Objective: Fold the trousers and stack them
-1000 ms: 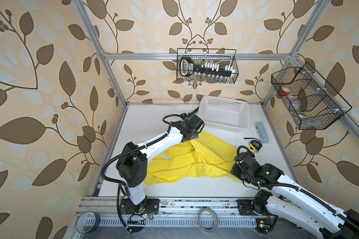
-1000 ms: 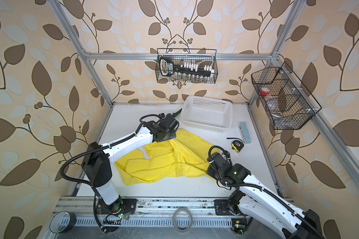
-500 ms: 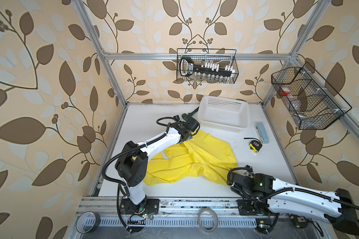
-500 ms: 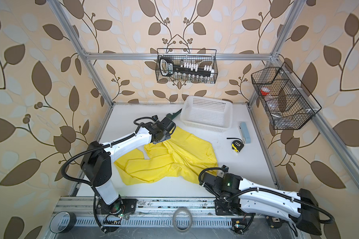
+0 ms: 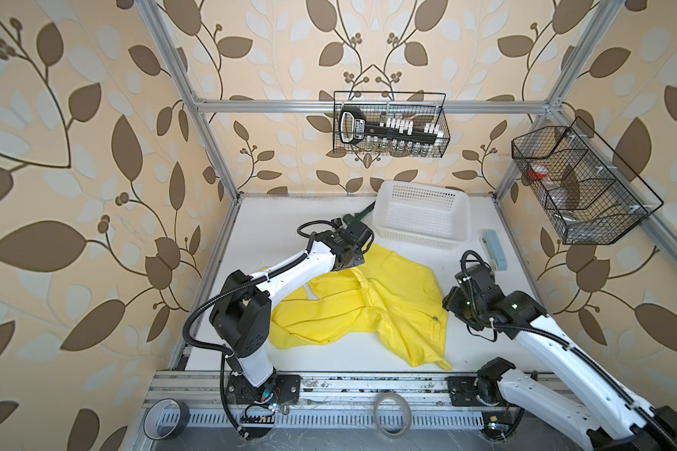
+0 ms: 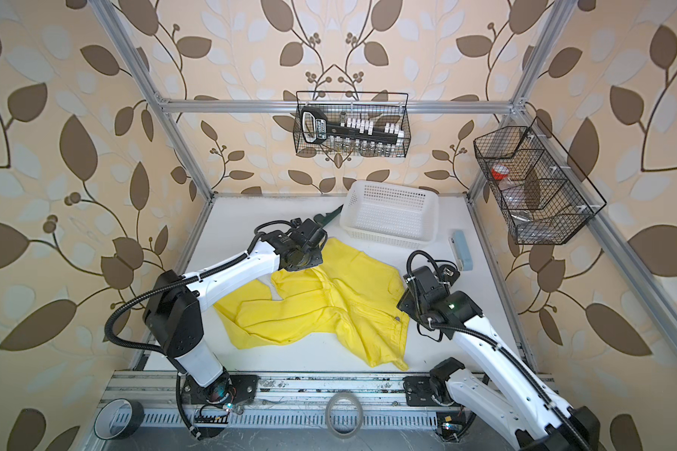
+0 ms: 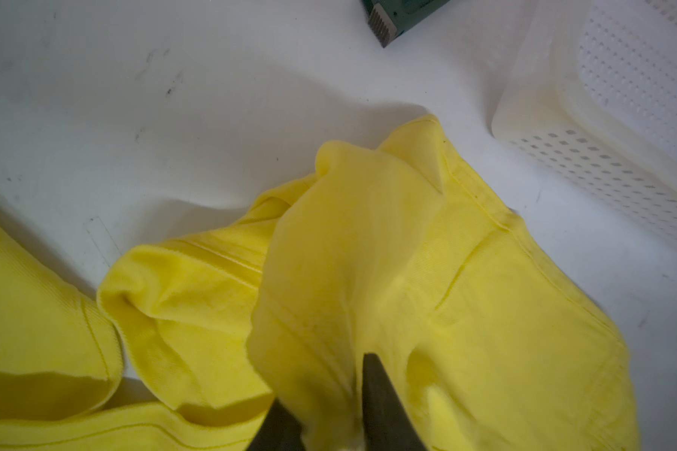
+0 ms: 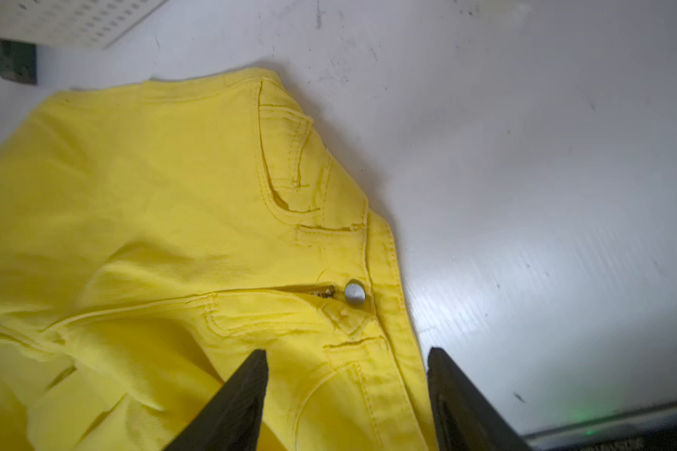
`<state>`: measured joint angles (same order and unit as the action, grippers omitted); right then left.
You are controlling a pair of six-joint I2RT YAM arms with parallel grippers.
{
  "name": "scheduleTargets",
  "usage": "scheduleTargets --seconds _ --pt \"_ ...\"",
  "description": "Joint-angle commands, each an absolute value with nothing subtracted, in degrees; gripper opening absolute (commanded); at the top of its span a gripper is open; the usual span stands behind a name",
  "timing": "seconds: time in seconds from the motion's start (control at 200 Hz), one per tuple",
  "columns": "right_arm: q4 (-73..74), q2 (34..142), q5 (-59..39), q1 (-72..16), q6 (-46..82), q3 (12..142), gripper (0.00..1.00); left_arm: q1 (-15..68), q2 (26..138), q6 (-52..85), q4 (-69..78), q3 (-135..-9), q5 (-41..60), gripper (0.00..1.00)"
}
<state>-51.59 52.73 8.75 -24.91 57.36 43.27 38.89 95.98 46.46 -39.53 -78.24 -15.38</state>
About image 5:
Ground black wire basket back wall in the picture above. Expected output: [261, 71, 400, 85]
[333, 90, 451, 158]

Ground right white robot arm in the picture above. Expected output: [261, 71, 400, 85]
[442, 251, 677, 450]

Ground aluminium frame post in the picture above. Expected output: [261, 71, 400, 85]
[493, 1, 623, 205]

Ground dark green pipe wrench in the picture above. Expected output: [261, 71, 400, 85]
[342, 202, 375, 224]

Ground yellow trousers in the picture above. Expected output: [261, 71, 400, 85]
[269, 244, 453, 371]

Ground clear tape roll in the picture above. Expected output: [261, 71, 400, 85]
[372, 392, 413, 439]

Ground white plastic laundry basket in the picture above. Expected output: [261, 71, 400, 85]
[372, 182, 471, 250]

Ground black wire basket wall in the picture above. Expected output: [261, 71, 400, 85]
[529, 118, 664, 245]
[333, 90, 451, 158]

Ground black tape roll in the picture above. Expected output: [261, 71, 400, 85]
[143, 398, 191, 441]

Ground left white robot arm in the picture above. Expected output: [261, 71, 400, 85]
[182, 215, 374, 389]

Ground red item in basket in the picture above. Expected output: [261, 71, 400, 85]
[527, 163, 549, 182]

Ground black wire basket right wall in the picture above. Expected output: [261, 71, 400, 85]
[529, 118, 664, 245]

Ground black tool in basket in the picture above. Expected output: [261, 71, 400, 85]
[333, 103, 451, 146]

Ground light blue stapler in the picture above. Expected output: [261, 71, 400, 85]
[480, 229, 508, 272]

